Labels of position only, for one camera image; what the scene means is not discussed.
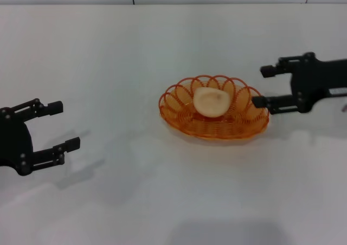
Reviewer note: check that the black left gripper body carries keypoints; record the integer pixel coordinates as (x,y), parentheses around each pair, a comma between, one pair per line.
(16,139)

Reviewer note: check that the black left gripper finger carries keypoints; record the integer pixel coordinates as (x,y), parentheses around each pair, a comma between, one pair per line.
(71,145)
(55,108)

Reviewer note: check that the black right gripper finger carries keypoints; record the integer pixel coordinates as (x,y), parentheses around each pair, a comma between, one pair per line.
(268,71)
(282,104)

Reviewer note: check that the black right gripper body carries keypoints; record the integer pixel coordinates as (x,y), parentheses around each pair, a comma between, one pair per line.
(320,79)

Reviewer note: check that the pale beige bun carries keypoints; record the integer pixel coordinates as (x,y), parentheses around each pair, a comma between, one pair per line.
(211,102)

